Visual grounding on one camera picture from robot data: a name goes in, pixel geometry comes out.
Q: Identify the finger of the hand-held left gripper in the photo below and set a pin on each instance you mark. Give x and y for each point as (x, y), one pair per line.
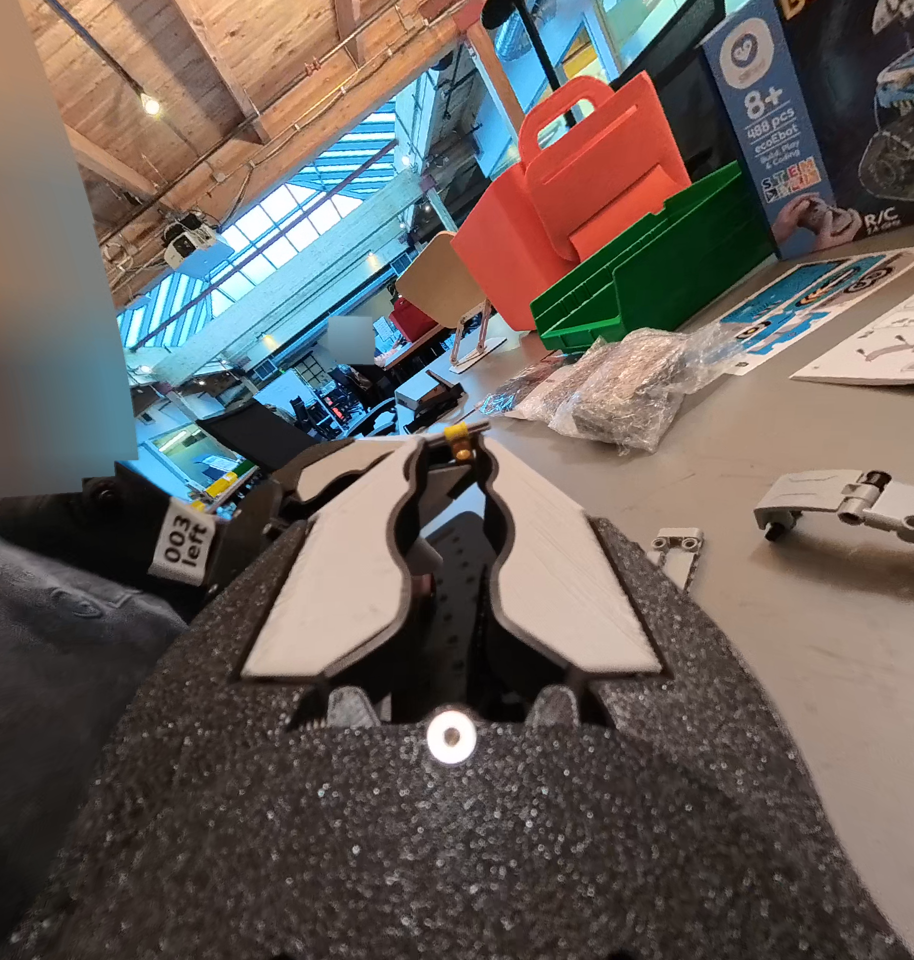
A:
(446, 480)
(344, 469)

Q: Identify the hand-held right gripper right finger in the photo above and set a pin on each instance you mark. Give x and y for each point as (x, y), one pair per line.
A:
(569, 592)

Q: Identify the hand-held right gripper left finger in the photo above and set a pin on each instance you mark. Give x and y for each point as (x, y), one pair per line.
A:
(337, 577)

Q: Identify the yellow toy connector pin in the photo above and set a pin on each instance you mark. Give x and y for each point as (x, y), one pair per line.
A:
(457, 433)

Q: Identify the grey blue toy assembly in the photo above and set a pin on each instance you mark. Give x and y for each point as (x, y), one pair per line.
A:
(678, 559)

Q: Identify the grey hinged toy assembly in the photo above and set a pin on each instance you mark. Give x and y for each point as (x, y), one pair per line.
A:
(802, 495)

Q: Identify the black brown desk device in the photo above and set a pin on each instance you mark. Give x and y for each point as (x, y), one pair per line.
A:
(434, 401)

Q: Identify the crumpled clear plastic bag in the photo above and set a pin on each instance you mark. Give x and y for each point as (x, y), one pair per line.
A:
(532, 390)

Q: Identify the red box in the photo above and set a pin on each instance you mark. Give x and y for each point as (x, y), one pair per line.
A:
(412, 319)

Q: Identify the plywood stand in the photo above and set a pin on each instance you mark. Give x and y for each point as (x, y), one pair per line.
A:
(434, 277)

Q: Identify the clear bag of dark parts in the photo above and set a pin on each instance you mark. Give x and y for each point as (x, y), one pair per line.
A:
(629, 390)

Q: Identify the orange plastic carry case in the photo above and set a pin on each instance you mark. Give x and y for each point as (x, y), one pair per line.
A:
(517, 247)

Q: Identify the green storage bin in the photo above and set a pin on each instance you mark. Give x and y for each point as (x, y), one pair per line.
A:
(652, 300)

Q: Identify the blue sticker sheet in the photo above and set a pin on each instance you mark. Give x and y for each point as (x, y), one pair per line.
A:
(802, 300)

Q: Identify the white instruction sheet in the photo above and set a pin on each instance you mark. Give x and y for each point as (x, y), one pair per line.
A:
(877, 352)

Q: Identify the ceiling spotlight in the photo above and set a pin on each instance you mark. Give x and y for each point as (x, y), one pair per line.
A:
(151, 105)

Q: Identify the toy set cardboard box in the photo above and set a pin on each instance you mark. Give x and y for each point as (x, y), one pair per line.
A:
(862, 112)

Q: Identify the white ceiling camera unit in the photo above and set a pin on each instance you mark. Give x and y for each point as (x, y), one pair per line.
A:
(191, 244)

